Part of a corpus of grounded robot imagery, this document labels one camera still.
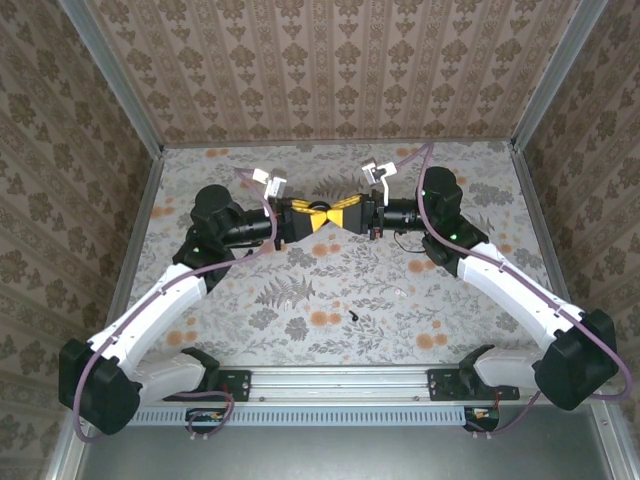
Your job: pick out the aluminium side rail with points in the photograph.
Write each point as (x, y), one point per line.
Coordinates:
(137, 240)
(538, 220)

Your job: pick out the black connector board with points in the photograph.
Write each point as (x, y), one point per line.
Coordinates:
(207, 417)
(482, 417)

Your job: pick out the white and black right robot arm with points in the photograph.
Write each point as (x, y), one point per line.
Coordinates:
(515, 295)

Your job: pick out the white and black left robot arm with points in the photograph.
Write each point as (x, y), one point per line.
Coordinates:
(150, 310)

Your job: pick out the floral patterned table cover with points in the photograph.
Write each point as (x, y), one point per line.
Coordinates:
(340, 345)

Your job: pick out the aluminium corner post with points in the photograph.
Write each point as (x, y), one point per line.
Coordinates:
(554, 75)
(118, 80)

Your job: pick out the black earbud charging case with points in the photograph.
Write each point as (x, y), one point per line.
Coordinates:
(320, 205)

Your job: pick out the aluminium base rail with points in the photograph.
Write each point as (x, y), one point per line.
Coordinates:
(340, 382)

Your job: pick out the grey metal panel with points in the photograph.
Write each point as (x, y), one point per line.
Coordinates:
(340, 455)

